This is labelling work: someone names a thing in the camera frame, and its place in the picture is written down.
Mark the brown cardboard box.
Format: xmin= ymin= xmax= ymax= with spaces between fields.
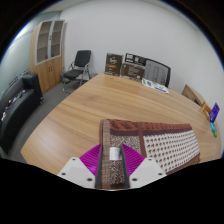
xmin=104 ymin=52 xmax=124 ymax=78

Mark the grey mesh office chair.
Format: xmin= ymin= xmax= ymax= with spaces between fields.
xmin=143 ymin=58 xmax=172 ymax=88

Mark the brown patterned towel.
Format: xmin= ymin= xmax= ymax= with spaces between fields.
xmin=99 ymin=118 xmax=202 ymax=191

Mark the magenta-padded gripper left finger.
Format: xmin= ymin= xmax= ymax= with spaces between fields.
xmin=57 ymin=143 xmax=103 ymax=190

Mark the wooden cabinet with glass doors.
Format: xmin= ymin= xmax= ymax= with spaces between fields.
xmin=29 ymin=19 xmax=66 ymax=94

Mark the low wooden side cabinet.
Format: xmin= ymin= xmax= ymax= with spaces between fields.
xmin=181 ymin=84 xmax=207 ymax=108

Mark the purple standing card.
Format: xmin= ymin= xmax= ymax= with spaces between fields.
xmin=208 ymin=102 xmax=221 ymax=124

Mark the black leather sofa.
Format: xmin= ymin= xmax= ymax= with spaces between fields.
xmin=0 ymin=73 xmax=44 ymax=156

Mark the orange box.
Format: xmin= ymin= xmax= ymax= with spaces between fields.
xmin=199 ymin=101 xmax=213 ymax=121

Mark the black folding chair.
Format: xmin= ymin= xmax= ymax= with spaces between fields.
xmin=60 ymin=49 xmax=93 ymax=94

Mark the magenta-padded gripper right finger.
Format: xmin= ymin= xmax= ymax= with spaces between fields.
xmin=119 ymin=143 xmax=167 ymax=190

